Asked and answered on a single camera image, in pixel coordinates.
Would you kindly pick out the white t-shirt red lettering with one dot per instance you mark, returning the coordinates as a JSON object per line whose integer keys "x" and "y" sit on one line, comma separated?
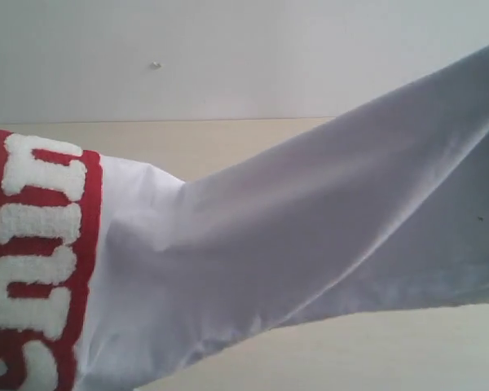
{"x": 114, "y": 273}

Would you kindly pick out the small white wall fixture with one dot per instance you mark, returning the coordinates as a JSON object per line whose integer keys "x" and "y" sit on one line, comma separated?
{"x": 155, "y": 65}

